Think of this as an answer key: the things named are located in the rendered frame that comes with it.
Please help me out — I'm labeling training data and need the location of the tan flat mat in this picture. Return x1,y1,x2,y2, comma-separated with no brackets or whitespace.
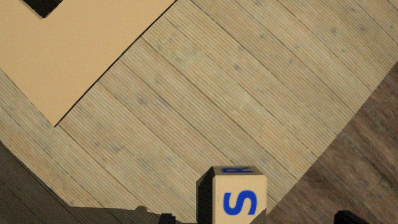
0,0,177,127

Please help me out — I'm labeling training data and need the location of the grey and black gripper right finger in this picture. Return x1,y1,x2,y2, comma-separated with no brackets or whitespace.
334,210,369,224

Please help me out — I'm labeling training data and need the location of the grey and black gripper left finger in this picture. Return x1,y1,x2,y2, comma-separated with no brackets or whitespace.
158,213,176,224

